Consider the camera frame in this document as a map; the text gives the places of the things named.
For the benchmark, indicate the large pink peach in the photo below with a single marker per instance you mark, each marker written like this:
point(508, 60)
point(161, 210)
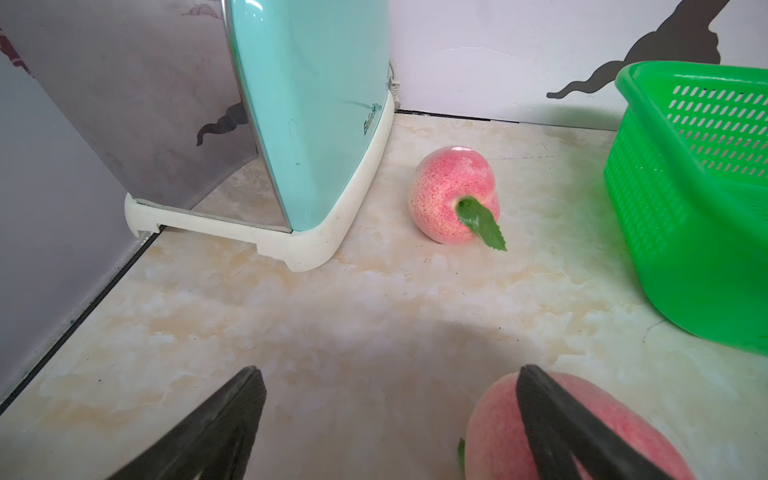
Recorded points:
point(496, 445)

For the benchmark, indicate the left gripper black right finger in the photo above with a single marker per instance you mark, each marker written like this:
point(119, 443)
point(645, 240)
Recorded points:
point(564, 436)

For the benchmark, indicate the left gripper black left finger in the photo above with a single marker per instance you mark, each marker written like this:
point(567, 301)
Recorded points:
point(214, 441)

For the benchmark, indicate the mint green toaster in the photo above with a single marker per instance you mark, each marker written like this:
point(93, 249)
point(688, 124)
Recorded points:
point(259, 121)

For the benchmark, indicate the green plastic basket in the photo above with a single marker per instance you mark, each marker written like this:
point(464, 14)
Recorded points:
point(687, 176)

